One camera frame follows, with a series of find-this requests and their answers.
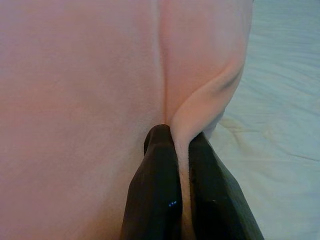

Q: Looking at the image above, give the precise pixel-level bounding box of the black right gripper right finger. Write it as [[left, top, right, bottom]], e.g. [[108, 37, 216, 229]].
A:
[[188, 132, 266, 240]]

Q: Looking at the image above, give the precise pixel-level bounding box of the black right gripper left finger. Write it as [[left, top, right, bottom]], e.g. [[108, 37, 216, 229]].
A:
[[121, 124, 185, 240]]

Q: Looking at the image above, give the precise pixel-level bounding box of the pink plush pillow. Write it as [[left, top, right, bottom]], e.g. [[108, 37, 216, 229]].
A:
[[0, 0, 252, 240]]

